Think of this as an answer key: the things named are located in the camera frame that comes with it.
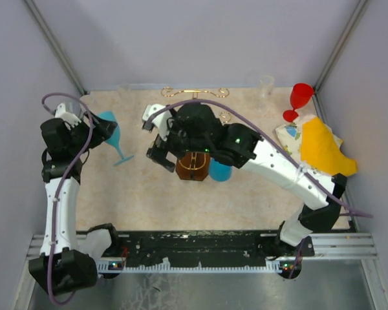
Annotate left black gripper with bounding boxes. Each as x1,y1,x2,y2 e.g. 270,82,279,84
67,110,118,155

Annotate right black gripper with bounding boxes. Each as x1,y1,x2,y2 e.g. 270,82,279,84
146,112,211,172

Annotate blue wine glass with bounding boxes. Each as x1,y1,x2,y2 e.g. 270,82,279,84
98,110,134,166
208,158,232,182

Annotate clear wine glass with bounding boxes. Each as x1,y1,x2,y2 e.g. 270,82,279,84
260,76,275,98
117,84,136,113

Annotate red plastic wine glass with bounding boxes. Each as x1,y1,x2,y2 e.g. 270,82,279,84
283,83,314,123

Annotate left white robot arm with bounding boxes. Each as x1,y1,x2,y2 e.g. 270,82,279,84
28,116,122,298

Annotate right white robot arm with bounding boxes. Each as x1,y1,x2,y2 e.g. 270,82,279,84
142,99,347,256

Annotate patterned yellow cloth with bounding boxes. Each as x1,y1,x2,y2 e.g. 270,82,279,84
275,114,358,177

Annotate gold wire glass rack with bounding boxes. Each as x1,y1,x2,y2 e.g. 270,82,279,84
161,87,230,181

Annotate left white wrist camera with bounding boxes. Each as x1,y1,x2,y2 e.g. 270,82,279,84
54,102,83,127

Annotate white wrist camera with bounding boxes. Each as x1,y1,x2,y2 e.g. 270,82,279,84
54,102,83,127
142,104,172,141

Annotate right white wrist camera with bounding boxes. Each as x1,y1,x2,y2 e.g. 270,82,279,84
142,104,172,141

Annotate left aluminium corner post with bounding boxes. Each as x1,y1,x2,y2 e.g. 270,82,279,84
22,0,87,95

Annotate aluminium corner post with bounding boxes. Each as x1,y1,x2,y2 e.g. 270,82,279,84
313,0,371,94
22,0,87,95

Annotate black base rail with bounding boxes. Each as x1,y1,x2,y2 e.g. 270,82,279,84
28,229,376,280

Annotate right aluminium corner post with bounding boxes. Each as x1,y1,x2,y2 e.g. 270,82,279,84
313,0,371,94

